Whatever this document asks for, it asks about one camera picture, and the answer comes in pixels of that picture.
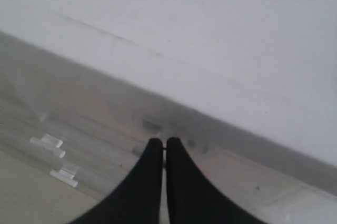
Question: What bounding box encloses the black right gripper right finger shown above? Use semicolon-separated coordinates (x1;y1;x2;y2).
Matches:
166;137;263;224

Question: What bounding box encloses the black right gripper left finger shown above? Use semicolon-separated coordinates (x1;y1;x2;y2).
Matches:
71;138;163;224

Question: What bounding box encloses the white plastic drawer cabinet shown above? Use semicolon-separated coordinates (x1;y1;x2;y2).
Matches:
0;0;337;224

